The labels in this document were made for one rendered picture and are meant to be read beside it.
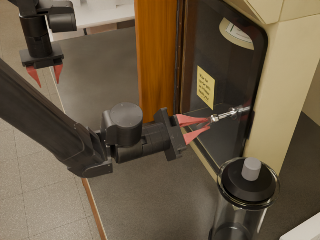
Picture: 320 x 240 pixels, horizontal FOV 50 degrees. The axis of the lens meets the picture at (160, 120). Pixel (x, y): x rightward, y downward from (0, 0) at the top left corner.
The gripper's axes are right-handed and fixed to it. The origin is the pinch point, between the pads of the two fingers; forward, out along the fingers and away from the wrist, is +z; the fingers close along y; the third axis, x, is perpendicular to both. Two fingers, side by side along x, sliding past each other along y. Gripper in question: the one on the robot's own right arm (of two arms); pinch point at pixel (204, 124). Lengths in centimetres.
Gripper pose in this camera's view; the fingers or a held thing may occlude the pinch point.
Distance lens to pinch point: 71.8
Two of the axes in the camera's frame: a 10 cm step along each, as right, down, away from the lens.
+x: -2.5, 2.2, 9.4
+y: -3.0, -9.4, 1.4
